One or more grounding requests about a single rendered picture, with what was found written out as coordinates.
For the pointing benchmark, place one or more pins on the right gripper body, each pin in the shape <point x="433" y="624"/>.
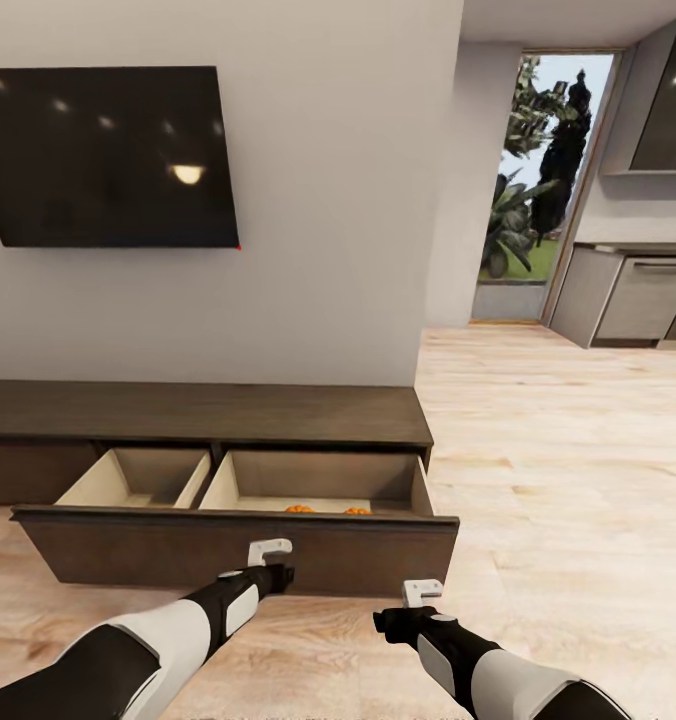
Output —
<point x="397" y="623"/>

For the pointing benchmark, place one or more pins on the dishwasher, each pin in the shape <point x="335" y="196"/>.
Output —
<point x="642" y="303"/>

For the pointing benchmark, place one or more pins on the cabinet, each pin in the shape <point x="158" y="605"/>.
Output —
<point x="643" y="137"/>
<point x="168" y="484"/>

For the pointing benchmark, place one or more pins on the fixed window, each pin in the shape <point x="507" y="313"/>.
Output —
<point x="559" y="104"/>

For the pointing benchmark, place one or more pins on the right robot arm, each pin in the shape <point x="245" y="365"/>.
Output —
<point x="489" y="682"/>

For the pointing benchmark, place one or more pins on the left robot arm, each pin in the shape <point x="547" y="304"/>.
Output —
<point x="132" y="666"/>

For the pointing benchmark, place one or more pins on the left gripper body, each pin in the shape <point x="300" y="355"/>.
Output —
<point x="274" y="578"/>

